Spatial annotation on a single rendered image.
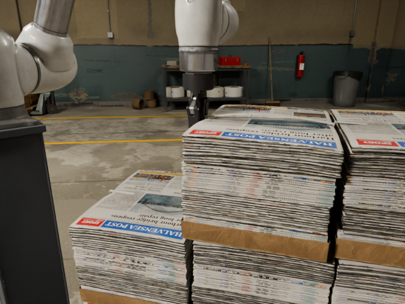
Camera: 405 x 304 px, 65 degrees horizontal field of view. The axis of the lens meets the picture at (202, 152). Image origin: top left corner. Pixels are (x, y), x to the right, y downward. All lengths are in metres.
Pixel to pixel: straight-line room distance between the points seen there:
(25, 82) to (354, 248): 0.95
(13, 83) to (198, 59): 0.56
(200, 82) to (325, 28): 7.35
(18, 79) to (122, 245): 0.58
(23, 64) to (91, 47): 6.33
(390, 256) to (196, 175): 0.38
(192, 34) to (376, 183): 0.46
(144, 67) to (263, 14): 2.82
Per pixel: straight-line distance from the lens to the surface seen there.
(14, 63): 1.06
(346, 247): 0.67
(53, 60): 1.15
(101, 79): 7.39
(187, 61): 0.73
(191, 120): 0.73
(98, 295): 0.90
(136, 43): 7.25
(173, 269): 0.75
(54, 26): 1.15
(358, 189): 0.62
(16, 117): 1.06
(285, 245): 0.64
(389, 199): 0.64
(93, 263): 0.84
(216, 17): 0.73
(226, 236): 0.65
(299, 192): 0.60
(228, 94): 6.77
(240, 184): 0.60
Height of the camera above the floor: 1.21
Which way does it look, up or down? 18 degrees down
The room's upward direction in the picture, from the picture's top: straight up
